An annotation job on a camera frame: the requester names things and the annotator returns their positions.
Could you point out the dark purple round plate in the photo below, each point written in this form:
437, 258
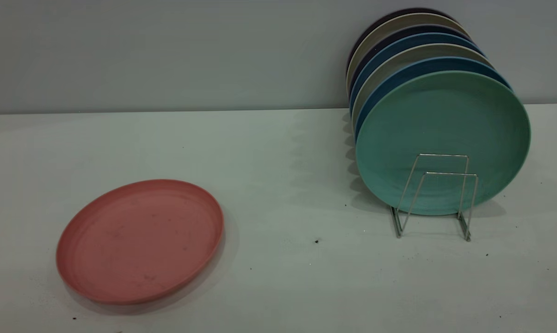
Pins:
384, 40

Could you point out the pink round plate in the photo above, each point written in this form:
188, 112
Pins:
139, 243

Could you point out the blue round plate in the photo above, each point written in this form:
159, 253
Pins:
399, 77
384, 52

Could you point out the green round plate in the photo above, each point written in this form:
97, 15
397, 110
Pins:
440, 125

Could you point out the beige round plate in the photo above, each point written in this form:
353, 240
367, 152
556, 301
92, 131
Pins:
380, 31
389, 63

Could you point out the dark brown round plate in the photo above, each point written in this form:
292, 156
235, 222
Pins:
383, 19

